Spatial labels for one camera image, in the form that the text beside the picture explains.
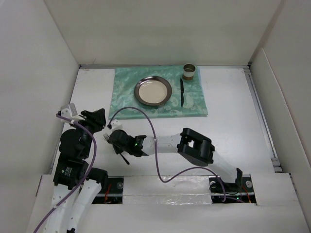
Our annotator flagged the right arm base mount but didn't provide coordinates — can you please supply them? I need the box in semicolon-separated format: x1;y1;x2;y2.
209;175;257;204

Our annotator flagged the black table knife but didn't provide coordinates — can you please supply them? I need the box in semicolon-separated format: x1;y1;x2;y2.
180;78;184;107

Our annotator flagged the dark metal fork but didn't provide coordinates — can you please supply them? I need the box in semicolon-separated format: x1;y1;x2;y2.
103;133;130;165

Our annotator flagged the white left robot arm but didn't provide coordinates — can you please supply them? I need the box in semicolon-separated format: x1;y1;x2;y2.
34;104;109;233

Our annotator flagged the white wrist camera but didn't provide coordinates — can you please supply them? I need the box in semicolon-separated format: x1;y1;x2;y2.
56;103;80;122
107;119;122;131

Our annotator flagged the green satin placemat cloth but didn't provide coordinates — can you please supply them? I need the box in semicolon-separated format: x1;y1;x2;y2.
109;66;208;118

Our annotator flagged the metal cup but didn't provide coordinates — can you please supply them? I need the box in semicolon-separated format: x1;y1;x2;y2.
183;64;196;81

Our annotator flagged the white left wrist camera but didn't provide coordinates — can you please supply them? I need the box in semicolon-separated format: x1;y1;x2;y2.
56;103;80;122

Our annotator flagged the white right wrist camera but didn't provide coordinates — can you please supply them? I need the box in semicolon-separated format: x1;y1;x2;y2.
107;119;122;131

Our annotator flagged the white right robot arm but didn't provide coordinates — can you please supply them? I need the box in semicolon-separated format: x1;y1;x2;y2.
104;128;242;192

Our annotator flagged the round metal plate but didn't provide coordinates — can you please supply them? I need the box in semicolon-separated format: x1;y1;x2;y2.
134;76;173;106

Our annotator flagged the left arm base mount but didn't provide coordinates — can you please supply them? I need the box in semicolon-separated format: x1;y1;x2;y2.
92;177;124;204

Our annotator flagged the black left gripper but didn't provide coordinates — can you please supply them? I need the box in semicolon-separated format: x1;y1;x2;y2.
69;108;105;157

